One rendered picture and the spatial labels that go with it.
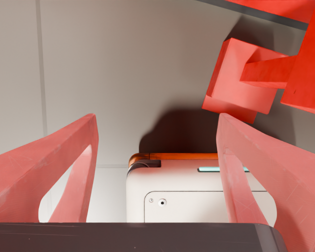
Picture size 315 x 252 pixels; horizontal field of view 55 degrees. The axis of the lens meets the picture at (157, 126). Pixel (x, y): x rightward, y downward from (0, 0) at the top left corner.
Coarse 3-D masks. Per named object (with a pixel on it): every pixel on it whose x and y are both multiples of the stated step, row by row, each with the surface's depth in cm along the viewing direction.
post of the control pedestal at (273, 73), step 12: (264, 60) 80; (276, 60) 71; (288, 60) 65; (252, 72) 87; (264, 72) 77; (276, 72) 69; (288, 72) 63; (252, 84) 95; (264, 84) 82; (276, 84) 72
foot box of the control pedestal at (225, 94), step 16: (224, 48) 102; (240, 48) 97; (256, 48) 97; (224, 64) 98; (240, 64) 98; (224, 80) 99; (208, 96) 110; (224, 96) 100; (240, 96) 100; (256, 96) 100; (272, 96) 100; (224, 112) 111; (240, 112) 111; (256, 112) 111
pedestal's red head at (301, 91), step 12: (312, 24) 43; (312, 36) 42; (300, 48) 44; (312, 48) 40; (300, 60) 43; (312, 60) 39; (300, 72) 42; (312, 72) 39; (288, 84) 44; (300, 84) 41; (312, 84) 38; (288, 96) 43; (300, 96) 40; (312, 96) 37; (300, 108) 44; (312, 108) 36
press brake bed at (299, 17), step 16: (208, 0) 103; (224, 0) 98; (240, 0) 93; (256, 0) 89; (272, 0) 86; (288, 0) 82; (304, 0) 80; (256, 16) 106; (272, 16) 102; (288, 16) 96; (304, 16) 92
